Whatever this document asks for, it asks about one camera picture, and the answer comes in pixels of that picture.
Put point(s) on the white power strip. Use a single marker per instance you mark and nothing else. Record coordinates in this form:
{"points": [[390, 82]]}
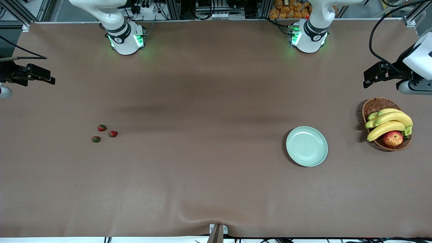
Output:
{"points": [[145, 9]]}

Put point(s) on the small yellow green banana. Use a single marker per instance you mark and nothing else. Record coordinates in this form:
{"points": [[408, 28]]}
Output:
{"points": [[388, 110]]}

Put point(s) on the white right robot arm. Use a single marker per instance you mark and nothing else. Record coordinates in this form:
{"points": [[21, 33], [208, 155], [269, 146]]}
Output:
{"points": [[125, 44]]}

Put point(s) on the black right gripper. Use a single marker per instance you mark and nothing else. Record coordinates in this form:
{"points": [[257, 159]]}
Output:
{"points": [[7, 72]]}

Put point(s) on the red yellow apple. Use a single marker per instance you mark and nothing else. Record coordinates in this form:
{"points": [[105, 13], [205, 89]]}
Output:
{"points": [[393, 138]]}

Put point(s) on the aluminium frame post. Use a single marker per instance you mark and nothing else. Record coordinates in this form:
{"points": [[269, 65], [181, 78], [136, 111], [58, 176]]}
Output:
{"points": [[173, 9], [264, 8]]}

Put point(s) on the bag of orange buns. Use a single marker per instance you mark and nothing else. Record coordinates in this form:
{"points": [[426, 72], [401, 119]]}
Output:
{"points": [[290, 10]]}

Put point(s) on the pale green round plate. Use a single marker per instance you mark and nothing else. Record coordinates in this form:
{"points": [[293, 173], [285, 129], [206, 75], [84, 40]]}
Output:
{"points": [[307, 146]]}

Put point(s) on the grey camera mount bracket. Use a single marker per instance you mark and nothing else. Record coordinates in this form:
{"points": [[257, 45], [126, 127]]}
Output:
{"points": [[217, 234]]}

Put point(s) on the thick yellow banana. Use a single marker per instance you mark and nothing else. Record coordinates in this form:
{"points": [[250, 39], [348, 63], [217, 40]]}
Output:
{"points": [[384, 129]]}

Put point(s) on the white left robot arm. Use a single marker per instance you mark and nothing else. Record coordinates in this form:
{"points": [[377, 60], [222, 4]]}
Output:
{"points": [[308, 42]]}

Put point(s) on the brown wicker basket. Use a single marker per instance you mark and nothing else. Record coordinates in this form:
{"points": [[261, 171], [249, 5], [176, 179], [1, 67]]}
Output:
{"points": [[376, 105]]}

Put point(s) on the brown table mat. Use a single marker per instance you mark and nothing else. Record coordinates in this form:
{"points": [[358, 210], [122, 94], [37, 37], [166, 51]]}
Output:
{"points": [[216, 189]]}

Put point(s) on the white connector strip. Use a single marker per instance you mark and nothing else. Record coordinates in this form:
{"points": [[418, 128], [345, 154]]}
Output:
{"points": [[227, 16]]}

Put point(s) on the yellow banana bunch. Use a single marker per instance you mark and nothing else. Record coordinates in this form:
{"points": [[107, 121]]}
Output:
{"points": [[395, 117]]}

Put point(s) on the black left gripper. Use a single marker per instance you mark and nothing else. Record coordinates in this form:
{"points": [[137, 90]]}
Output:
{"points": [[397, 70]]}

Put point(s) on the aluminium frame profile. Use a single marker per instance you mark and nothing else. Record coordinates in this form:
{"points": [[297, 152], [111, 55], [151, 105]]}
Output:
{"points": [[18, 15], [413, 18]]}

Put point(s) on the red strawberry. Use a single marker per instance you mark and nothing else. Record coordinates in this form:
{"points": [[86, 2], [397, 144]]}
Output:
{"points": [[96, 139], [102, 128], [113, 134]]}

